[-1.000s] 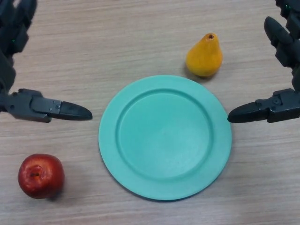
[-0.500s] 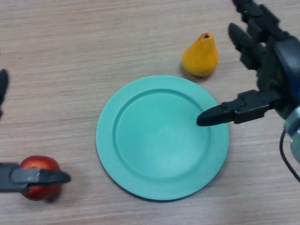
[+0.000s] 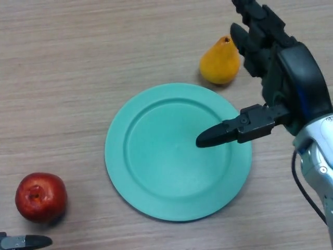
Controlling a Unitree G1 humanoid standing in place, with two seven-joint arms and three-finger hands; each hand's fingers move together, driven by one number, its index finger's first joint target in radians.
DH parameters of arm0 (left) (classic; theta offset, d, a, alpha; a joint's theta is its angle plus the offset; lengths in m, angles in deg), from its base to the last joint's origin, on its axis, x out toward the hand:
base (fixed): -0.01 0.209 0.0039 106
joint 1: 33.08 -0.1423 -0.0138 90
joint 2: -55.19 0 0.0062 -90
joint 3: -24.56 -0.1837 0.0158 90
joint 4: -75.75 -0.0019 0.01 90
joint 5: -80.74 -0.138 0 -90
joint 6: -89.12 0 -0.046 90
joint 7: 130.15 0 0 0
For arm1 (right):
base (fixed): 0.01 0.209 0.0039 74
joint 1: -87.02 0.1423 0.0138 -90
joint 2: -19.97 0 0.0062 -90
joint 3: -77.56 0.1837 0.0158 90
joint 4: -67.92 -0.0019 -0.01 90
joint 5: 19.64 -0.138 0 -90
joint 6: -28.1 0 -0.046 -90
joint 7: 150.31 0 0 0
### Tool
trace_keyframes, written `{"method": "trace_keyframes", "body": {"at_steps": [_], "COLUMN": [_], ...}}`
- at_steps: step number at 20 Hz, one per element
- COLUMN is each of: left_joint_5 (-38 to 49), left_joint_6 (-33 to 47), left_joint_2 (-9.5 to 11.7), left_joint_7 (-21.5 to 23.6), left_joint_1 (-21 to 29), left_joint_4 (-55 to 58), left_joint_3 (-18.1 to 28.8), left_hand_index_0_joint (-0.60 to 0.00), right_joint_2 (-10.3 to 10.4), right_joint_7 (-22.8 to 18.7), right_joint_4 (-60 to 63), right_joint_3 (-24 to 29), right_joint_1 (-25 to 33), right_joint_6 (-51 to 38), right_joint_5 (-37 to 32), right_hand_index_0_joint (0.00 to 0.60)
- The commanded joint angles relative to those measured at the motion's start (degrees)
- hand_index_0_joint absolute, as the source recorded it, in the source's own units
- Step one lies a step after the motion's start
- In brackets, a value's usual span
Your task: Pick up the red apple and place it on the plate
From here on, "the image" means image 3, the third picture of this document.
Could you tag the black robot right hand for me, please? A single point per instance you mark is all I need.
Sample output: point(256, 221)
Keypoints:
point(299, 78)

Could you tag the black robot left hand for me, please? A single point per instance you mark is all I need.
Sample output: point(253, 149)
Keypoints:
point(23, 242)

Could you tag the red apple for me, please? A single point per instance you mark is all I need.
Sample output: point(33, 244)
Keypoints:
point(41, 198)

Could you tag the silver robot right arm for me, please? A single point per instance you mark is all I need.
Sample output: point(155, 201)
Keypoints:
point(317, 161)

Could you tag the green round plate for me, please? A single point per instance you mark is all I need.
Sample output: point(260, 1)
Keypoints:
point(161, 169)

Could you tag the yellow orange pear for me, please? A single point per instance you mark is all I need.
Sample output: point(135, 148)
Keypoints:
point(219, 65)

